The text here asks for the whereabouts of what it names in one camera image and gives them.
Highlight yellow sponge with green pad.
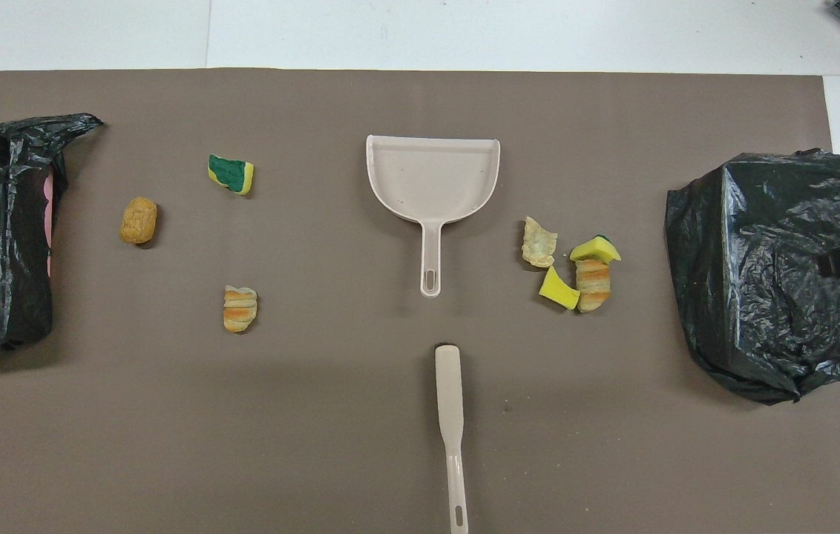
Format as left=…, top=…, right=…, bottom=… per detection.
left=569, top=235, right=623, bottom=265

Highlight striped croissant piece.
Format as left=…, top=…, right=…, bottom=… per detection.
left=574, top=259, right=612, bottom=313
left=223, top=286, right=259, bottom=334

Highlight green and yellow sponge wedge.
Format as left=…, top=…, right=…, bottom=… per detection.
left=207, top=154, right=255, bottom=196

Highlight plain yellow sponge piece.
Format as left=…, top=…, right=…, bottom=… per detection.
left=538, top=266, right=581, bottom=310

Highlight pale croissant piece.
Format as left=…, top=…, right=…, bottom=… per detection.
left=522, top=216, right=559, bottom=269

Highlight beige hand brush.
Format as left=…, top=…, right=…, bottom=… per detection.
left=434, top=343, right=470, bottom=534

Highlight beige plastic dustpan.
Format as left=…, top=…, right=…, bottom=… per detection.
left=366, top=134, right=501, bottom=298

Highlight pink bin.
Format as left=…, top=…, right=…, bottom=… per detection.
left=42, top=169, right=57, bottom=277

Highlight black trash bag bin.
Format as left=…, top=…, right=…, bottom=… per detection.
left=664, top=148, right=840, bottom=406

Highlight brown table mat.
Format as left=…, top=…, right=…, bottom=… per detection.
left=0, top=68, right=840, bottom=534

